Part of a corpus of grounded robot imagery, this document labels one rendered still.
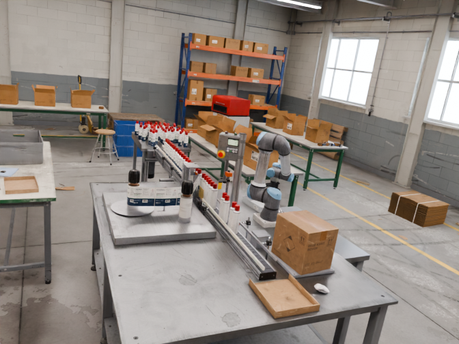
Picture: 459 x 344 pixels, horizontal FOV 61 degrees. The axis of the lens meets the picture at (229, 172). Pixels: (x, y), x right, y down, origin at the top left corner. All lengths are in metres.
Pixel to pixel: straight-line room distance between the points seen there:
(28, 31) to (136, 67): 2.46
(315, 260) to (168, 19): 8.78
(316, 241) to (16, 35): 8.70
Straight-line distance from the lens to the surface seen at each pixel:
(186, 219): 2.74
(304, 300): 2.20
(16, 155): 4.21
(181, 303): 2.03
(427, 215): 6.36
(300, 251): 2.35
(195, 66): 9.91
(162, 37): 10.43
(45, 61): 10.06
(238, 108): 8.39
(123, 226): 2.66
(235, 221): 2.61
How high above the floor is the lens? 2.01
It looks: 16 degrees down
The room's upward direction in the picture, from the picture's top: 7 degrees clockwise
